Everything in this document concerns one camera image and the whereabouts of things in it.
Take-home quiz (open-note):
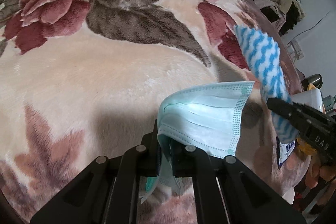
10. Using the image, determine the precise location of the light blue face mask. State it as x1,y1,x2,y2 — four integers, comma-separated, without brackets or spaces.
141,81,254,202

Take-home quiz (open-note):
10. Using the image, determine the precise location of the blue white wavy cloth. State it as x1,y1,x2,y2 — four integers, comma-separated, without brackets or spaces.
231,25,298,144

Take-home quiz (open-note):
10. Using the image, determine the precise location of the white plastic bottle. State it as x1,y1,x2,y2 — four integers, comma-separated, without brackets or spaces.
291,89,324,113

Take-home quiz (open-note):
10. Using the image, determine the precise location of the blue wet wipes pack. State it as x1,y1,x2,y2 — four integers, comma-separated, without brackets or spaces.
276,137,295,169

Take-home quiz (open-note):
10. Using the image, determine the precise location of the right hand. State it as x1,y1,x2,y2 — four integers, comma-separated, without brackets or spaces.
305,155,335,189

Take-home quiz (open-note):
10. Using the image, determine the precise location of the steel thermos flask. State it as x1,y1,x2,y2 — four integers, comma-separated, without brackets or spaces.
301,74,323,90

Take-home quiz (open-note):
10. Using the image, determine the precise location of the pile of clothes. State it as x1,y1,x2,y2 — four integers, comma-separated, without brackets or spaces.
253,0,305,36

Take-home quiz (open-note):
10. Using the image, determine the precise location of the floral plush blanket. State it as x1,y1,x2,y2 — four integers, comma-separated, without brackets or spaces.
0,0,312,224

